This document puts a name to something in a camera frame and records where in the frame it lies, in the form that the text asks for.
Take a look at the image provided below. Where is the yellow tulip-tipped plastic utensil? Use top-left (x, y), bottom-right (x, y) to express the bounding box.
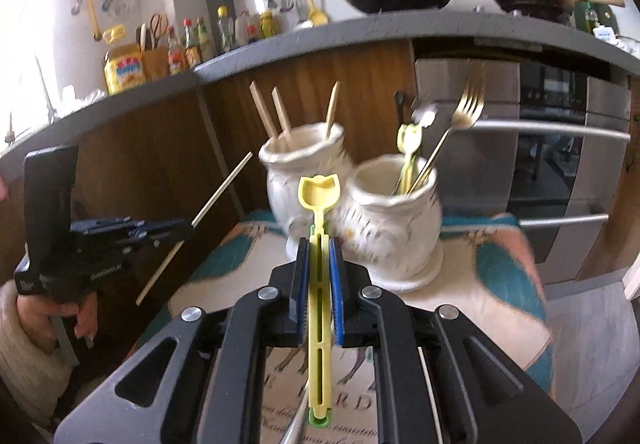
top-left (396, 123), bottom-right (424, 195)
top-left (298, 175), bottom-right (342, 426)

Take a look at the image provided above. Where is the wooden kitchen cabinet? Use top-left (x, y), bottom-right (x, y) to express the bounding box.
top-left (0, 38), bottom-right (417, 365)

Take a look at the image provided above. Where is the holder with scissors and knives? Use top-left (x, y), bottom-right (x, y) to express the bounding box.
top-left (137, 13), bottom-right (172, 81)

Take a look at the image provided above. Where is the printed teal and beige cloth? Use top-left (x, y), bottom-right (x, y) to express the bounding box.
top-left (165, 210), bottom-right (557, 444)

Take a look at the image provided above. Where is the small white seasoning bottle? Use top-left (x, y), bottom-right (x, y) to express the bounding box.
top-left (236, 11), bottom-right (261, 47)

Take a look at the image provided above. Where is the person's left hand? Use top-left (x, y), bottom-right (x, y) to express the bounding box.
top-left (50, 295), bottom-right (99, 350)

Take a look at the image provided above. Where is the yellow seasoning jar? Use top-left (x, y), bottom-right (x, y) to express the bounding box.
top-left (260, 10), bottom-right (280, 41)

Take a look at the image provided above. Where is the cooking oil bottle yellow cap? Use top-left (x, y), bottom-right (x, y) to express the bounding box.
top-left (103, 24), bottom-right (149, 96)

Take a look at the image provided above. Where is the white ceramic double utensil holder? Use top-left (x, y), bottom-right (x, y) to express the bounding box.
top-left (258, 122), bottom-right (446, 293)

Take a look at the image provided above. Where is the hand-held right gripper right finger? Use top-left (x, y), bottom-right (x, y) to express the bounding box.
top-left (330, 238), bottom-right (584, 444)

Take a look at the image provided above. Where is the person's left forearm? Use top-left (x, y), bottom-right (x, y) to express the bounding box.
top-left (0, 280), bottom-right (83, 427)

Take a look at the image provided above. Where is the yellow-capped clear bottle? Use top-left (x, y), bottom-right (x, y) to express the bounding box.
top-left (216, 6), bottom-right (236, 56)

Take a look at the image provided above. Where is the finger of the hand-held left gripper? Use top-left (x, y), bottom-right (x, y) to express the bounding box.
top-left (70, 218), bottom-right (197, 251)

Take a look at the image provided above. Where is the stainless steel oven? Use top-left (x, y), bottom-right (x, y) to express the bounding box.
top-left (414, 55), bottom-right (635, 286)

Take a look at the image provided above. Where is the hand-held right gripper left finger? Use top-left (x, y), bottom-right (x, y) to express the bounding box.
top-left (52, 238), bottom-right (311, 444)

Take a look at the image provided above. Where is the gold metal fork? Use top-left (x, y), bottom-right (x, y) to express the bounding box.
top-left (409, 66), bottom-right (487, 196)

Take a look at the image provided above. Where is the wooden chopstick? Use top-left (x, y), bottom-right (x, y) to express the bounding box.
top-left (250, 81), bottom-right (282, 141)
top-left (324, 81), bottom-right (341, 141)
top-left (135, 152), bottom-right (254, 306)
top-left (271, 87), bottom-right (293, 134)

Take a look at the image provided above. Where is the grey kitchen countertop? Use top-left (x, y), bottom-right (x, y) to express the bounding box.
top-left (0, 10), bottom-right (640, 171)

